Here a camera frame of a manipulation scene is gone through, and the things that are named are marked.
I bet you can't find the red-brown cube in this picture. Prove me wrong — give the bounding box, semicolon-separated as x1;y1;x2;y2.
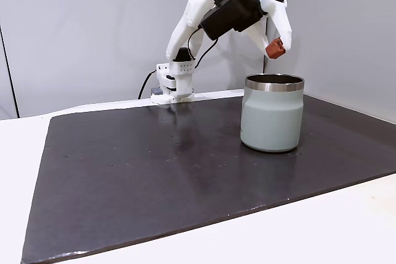
265;37;286;60

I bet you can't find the pale green steel-rimmed cup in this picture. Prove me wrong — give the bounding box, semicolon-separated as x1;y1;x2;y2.
240;74;305;153

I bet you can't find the black table mat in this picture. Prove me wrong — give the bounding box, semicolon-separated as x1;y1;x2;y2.
20;93;396;264

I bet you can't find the black camera box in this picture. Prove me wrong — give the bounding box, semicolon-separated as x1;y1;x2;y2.
200;0;264;42

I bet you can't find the black camera cable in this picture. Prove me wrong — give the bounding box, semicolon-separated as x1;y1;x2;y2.
186;0;224;69

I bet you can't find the black base cable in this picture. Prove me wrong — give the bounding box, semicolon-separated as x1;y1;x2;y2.
137;71;157;100

